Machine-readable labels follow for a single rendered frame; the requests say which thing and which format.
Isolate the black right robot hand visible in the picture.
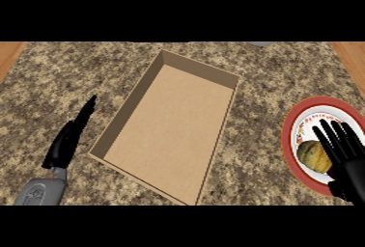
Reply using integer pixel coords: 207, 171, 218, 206
310, 119, 365, 205

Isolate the yellow green squash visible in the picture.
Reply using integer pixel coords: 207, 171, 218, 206
297, 140, 334, 174

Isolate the red rimmed white plate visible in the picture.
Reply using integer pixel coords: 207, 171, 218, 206
279, 96, 365, 198

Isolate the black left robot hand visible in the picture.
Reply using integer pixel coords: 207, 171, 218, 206
41, 95, 99, 171

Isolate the open cardboard box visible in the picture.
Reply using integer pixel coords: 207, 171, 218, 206
87, 49, 242, 206

